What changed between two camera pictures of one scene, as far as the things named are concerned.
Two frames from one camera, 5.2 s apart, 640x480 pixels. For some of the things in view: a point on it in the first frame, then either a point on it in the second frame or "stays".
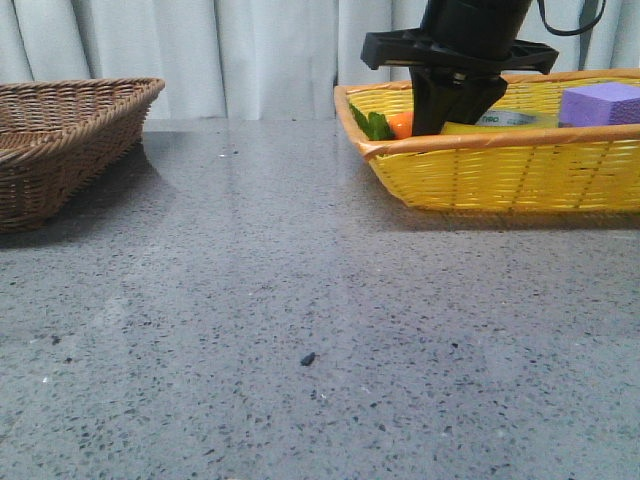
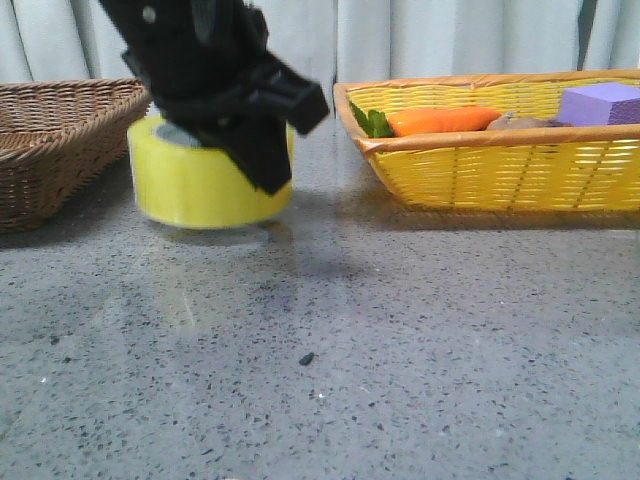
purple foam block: (599, 104) stays
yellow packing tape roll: (506, 122) → (194, 186)
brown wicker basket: (59, 138) stays
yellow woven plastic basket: (589, 169) stays
